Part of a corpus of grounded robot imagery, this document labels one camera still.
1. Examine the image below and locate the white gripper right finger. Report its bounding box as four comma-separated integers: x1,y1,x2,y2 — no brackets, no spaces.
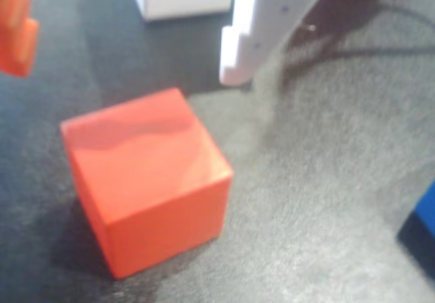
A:
219,0,338,87

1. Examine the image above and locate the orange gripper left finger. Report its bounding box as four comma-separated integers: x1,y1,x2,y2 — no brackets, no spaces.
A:
0,0,40,78

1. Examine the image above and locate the red cube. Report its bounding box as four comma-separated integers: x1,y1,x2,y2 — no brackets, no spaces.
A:
60,87,234,281

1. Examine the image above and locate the blue cube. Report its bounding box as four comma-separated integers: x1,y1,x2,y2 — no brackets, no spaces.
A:
396,179,435,251

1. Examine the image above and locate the black table mat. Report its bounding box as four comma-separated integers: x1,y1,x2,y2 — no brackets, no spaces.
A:
0,0,435,303

